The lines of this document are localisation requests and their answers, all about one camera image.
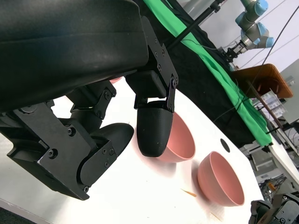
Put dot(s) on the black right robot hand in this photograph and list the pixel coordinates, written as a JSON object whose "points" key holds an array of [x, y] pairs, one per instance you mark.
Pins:
{"points": [[280, 210]]}

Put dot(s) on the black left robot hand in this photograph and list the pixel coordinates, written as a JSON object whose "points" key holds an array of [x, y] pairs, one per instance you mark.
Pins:
{"points": [[58, 46]]}

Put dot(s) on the grey blue industrial robot arm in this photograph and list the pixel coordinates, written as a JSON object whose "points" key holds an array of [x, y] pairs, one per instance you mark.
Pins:
{"points": [[253, 30]]}

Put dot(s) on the white side desk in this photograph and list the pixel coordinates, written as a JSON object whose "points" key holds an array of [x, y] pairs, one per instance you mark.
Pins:
{"points": [[285, 158]]}

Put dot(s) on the black tripod pole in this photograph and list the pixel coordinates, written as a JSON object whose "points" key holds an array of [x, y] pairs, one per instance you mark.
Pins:
{"points": [[187, 31]]}

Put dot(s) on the grey metal cabinet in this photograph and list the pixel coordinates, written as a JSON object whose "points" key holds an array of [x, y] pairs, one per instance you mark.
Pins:
{"points": [[292, 77]]}

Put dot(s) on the black backdrop cloth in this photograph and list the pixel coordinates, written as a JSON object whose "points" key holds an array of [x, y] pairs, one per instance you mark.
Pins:
{"points": [[198, 81]]}

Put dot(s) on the green cloth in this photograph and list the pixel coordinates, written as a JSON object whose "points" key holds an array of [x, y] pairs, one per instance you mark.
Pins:
{"points": [[219, 67]]}

